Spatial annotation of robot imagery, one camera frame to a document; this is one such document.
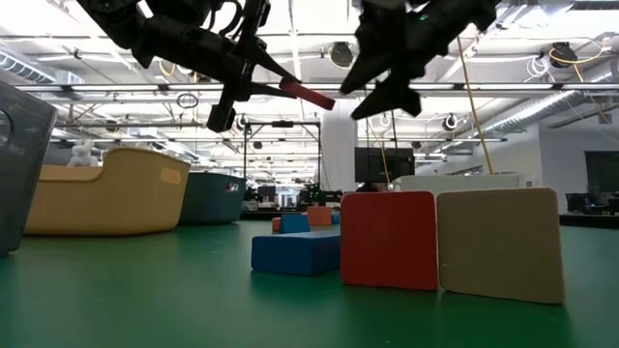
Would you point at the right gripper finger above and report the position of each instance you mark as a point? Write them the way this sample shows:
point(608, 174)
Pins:
point(392, 101)
point(365, 70)

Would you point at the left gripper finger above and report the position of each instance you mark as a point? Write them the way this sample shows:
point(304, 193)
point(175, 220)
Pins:
point(271, 65)
point(263, 92)

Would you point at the large blue block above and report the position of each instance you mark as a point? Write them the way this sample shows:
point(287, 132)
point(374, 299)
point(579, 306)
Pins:
point(295, 253)

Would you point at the red cylinder block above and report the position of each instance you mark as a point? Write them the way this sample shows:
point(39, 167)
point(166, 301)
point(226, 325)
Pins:
point(276, 224)

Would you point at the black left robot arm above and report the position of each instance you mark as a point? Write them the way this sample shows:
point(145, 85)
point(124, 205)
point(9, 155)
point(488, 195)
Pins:
point(116, 17)

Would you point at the silver ventilation duct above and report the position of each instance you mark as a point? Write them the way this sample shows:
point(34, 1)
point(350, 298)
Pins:
point(532, 108)

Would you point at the black computer monitor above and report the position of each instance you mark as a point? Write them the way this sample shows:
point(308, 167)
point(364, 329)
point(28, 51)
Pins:
point(382, 164)

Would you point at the white plastic bin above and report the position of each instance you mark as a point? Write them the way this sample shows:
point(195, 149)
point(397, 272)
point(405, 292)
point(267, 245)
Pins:
point(459, 182)

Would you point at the black table edge rail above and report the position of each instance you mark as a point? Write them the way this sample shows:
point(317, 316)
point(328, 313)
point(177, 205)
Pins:
point(261, 216)

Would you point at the red cube block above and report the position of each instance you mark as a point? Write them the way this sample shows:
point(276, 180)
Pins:
point(319, 216)

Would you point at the large red square block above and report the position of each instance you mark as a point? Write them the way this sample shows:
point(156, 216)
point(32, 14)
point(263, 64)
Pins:
point(389, 241)

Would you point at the blue cube block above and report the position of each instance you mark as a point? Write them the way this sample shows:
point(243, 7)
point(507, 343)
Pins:
point(336, 218)

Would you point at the red bar block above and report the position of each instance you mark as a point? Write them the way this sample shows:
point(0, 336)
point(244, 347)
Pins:
point(309, 95)

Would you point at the dark wall screen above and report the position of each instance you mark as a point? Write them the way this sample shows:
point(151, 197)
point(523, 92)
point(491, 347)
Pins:
point(602, 171)

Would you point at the white round pillar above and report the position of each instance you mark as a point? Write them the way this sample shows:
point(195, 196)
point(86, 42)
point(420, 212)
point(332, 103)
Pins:
point(338, 145)

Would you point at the small blue wedge block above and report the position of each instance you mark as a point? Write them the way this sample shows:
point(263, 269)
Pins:
point(295, 223)

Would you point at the black rig frame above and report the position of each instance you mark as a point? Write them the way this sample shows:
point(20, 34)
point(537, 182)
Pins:
point(283, 124)

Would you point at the white figure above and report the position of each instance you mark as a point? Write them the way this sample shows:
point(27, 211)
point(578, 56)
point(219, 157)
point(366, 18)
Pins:
point(83, 154)

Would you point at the grey plastic bin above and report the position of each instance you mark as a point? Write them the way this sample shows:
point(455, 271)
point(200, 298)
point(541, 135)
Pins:
point(24, 169)

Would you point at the dark teal plastic bin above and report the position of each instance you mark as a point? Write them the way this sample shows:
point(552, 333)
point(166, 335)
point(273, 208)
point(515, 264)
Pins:
point(213, 200)

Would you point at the large beige square block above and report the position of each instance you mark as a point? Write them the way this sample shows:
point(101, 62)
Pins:
point(500, 246)

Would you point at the yellow plastic bin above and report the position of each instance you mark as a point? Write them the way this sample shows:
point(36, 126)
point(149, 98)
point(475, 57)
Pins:
point(111, 198)

